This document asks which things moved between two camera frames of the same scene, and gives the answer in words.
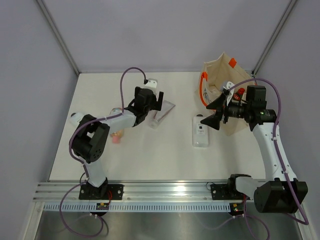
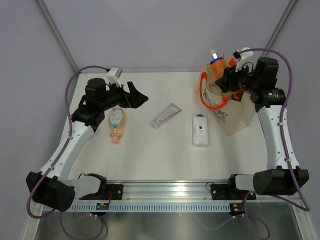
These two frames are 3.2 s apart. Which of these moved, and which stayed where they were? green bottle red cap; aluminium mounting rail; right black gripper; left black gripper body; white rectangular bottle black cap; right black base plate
Moved: right black gripper; left black gripper body
Stayed: green bottle red cap; white rectangular bottle black cap; aluminium mounting rail; right black base plate
